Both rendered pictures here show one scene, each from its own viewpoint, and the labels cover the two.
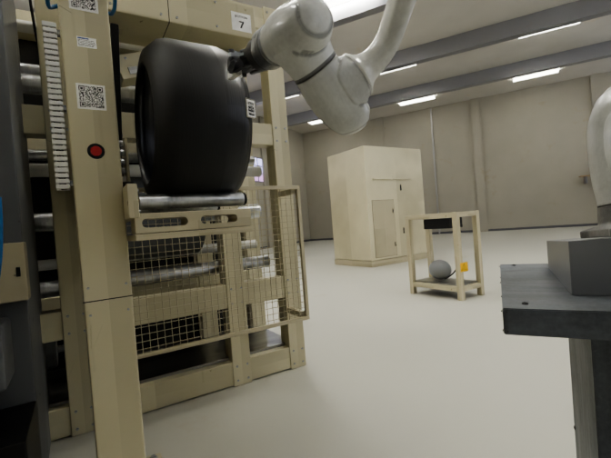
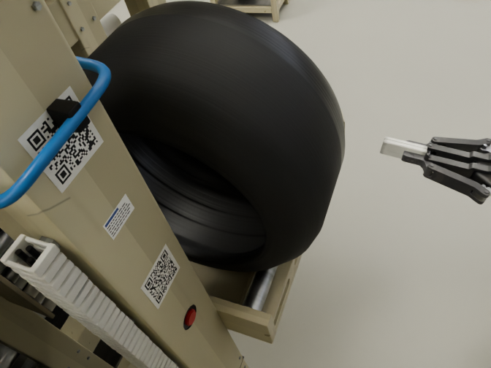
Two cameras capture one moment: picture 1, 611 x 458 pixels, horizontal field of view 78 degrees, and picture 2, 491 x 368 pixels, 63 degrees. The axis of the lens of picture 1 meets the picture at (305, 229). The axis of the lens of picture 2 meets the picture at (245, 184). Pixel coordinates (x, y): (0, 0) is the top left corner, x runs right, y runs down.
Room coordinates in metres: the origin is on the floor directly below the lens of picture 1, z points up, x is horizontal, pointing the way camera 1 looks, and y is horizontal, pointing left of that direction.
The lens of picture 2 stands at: (0.75, 0.60, 1.75)
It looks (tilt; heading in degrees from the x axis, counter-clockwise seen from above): 49 degrees down; 334
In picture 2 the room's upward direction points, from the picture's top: 15 degrees counter-clockwise
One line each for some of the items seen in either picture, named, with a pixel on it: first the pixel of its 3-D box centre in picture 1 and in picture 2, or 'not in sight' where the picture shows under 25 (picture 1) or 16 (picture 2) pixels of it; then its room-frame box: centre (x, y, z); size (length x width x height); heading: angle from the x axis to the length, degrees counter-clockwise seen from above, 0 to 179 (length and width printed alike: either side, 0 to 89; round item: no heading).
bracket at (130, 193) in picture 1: (125, 206); (191, 301); (1.22, 0.58, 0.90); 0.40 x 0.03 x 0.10; 31
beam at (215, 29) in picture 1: (179, 22); not in sight; (1.64, 0.47, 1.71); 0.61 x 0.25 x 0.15; 121
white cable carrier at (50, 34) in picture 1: (58, 107); (120, 330); (1.10, 0.69, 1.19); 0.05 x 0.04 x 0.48; 31
